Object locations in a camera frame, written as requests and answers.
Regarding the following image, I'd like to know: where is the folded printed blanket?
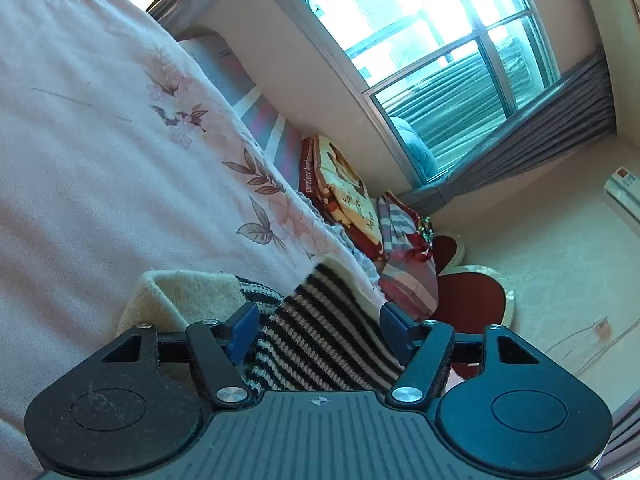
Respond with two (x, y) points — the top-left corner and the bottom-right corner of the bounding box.
(297, 134), (387, 262)

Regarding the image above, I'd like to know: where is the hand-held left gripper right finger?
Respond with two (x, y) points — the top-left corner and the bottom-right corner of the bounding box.
(379, 302), (549, 409)

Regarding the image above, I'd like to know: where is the red patterned cloth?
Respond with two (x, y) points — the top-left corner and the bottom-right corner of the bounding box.
(409, 214), (437, 263)

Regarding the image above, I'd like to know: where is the white hanging cable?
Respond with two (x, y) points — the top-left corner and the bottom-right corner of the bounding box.
(544, 312), (640, 377)

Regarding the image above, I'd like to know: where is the striped pillow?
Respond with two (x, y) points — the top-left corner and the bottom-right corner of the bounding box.
(376, 191), (442, 322)

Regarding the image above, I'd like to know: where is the blue quilt outside window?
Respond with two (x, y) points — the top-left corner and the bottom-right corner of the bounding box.
(389, 115), (442, 187)

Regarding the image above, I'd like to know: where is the grey curtain beside headboard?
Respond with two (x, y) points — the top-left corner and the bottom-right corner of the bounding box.
(399, 49), (617, 217)

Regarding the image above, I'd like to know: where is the pink floral bed sheet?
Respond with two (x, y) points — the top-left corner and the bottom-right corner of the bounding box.
(0, 0), (388, 476)

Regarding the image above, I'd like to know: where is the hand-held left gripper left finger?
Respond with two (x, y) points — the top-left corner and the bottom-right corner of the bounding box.
(92, 302), (261, 410)

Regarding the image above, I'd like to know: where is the white air conditioner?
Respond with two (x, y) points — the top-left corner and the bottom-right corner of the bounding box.
(602, 166), (640, 239)

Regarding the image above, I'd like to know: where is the red scalloped headboard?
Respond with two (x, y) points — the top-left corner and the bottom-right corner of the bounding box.
(429, 231), (517, 382)

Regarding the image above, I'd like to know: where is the striped mattress sheet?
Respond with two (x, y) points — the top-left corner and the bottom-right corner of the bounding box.
(177, 34), (312, 173)

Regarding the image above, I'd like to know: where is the cream knit sweater striped trim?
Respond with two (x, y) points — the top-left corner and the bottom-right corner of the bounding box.
(116, 259), (437, 397)

